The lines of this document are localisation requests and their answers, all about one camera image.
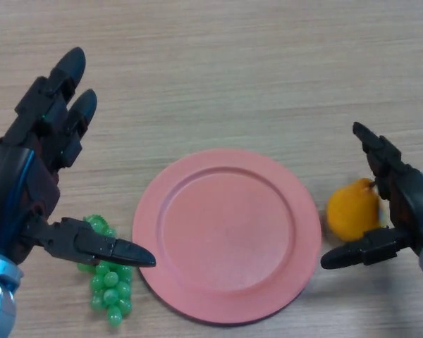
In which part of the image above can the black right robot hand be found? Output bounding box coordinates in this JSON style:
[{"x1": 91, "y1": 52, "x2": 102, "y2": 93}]
[{"x1": 319, "y1": 121, "x2": 423, "y2": 270}]

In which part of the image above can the pink round plate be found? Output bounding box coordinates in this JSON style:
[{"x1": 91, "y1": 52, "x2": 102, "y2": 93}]
[{"x1": 132, "y1": 147, "x2": 322, "y2": 325}]

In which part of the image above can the yellow pear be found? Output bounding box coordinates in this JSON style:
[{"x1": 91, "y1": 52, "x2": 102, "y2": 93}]
[{"x1": 326, "y1": 177, "x2": 387, "y2": 242}]

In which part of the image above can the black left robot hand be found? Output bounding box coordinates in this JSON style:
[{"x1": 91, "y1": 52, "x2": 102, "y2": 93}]
[{"x1": 0, "y1": 47, "x2": 157, "y2": 268}]

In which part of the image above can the green grape bunch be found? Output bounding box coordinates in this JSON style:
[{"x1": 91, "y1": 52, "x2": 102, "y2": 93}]
[{"x1": 77, "y1": 214, "x2": 133, "y2": 327}]

